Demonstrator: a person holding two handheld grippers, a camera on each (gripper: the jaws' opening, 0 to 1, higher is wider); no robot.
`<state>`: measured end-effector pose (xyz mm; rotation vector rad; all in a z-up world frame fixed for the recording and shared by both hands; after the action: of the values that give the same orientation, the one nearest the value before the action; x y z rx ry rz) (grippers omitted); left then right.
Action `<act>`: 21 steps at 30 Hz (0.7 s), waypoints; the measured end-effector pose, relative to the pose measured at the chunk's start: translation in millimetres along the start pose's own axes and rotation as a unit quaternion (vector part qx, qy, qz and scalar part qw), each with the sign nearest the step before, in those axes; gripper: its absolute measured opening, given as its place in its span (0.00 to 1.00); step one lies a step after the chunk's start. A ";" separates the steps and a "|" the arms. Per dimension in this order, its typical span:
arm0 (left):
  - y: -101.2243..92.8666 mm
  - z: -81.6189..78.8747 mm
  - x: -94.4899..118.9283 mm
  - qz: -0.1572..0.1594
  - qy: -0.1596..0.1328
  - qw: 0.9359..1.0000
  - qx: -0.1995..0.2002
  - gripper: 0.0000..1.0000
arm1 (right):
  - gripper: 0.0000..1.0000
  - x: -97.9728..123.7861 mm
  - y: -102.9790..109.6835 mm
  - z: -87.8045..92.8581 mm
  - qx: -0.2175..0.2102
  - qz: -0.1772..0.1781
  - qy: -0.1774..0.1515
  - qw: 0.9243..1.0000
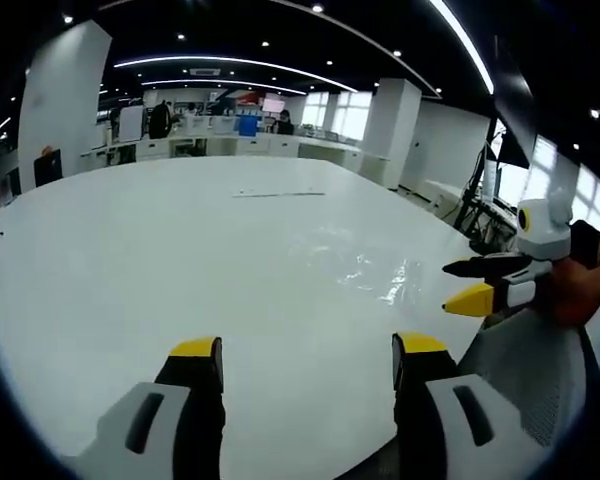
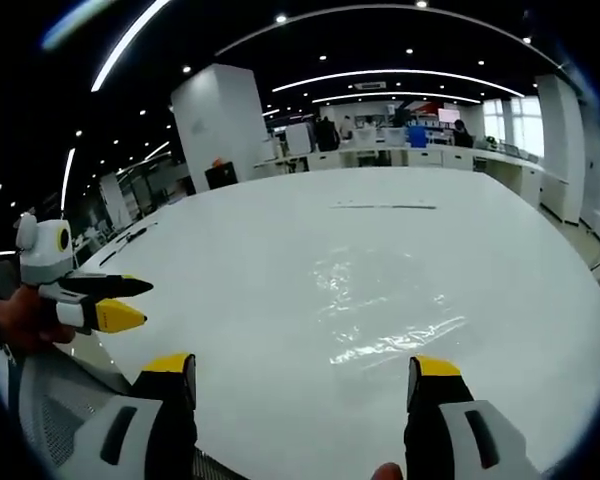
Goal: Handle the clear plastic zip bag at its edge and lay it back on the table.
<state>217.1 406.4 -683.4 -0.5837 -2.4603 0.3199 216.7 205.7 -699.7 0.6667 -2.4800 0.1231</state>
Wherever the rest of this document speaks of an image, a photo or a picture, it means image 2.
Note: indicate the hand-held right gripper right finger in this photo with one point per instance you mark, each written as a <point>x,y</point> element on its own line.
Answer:
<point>460,440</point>

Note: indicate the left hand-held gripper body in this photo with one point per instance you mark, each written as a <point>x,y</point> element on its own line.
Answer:
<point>42,255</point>

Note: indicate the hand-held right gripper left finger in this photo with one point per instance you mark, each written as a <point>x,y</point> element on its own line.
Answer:
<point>130,440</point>

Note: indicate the clear food packaging bag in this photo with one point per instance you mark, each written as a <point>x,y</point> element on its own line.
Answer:
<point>360,280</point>
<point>405,342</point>

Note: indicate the person's left hand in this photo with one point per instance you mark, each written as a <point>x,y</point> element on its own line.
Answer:
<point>27,320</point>

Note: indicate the person's right hand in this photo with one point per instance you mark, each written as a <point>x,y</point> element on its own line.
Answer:
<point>386,472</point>

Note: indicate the grey mesh chair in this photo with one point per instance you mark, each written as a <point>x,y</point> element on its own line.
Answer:
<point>55,400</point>

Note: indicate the black box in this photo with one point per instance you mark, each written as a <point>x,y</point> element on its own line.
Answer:
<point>221,176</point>

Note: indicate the white square pillar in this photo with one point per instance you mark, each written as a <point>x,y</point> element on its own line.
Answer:
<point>220,125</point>

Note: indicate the long thin strip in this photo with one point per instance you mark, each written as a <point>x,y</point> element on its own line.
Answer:
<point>382,205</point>

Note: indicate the white counter with cabinets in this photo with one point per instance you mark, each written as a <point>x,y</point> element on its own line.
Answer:
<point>430,157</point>

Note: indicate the white wide pillar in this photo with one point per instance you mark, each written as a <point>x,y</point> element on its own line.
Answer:
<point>560,150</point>

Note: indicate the blue bin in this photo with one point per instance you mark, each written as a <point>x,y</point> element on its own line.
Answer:
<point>416,136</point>

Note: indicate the bright screen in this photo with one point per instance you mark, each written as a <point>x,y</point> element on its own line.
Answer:
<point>449,115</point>

